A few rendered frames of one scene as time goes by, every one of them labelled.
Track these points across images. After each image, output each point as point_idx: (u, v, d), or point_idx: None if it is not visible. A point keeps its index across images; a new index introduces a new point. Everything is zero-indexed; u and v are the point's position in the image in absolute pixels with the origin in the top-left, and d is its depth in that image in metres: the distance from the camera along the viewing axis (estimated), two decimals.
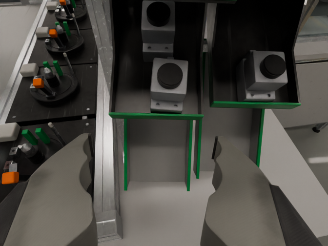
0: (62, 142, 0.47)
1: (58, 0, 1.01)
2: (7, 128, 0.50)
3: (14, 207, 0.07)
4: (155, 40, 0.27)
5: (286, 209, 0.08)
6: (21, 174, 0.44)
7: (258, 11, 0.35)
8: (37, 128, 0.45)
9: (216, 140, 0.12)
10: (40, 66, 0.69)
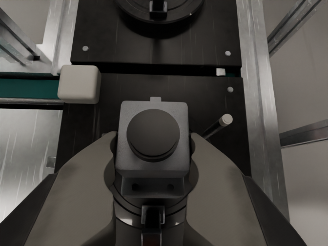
0: (207, 138, 0.21)
1: None
2: (82, 78, 0.24)
3: (43, 196, 0.08)
4: None
5: (259, 197, 0.08)
6: None
7: None
8: None
9: (190, 137, 0.12)
10: None
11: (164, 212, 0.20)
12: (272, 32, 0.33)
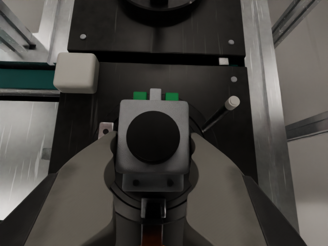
0: (210, 128, 0.20)
1: None
2: (79, 66, 0.23)
3: (43, 196, 0.08)
4: None
5: (259, 197, 0.08)
6: None
7: None
8: (169, 93, 0.17)
9: (190, 137, 0.12)
10: None
11: (165, 205, 0.19)
12: (276, 23, 0.32)
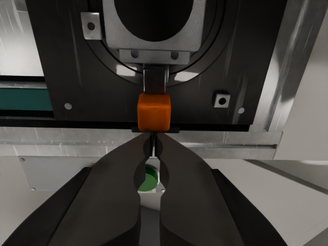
0: None
1: None
2: None
3: (77, 188, 0.08)
4: None
5: (228, 188, 0.08)
6: None
7: None
8: None
9: (156, 137, 0.12)
10: None
11: (168, 70, 0.18)
12: None
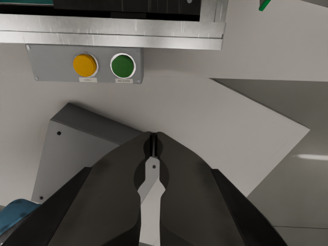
0: None
1: None
2: None
3: (77, 188, 0.08)
4: None
5: (228, 188, 0.08)
6: None
7: None
8: None
9: (156, 137, 0.12)
10: None
11: None
12: None
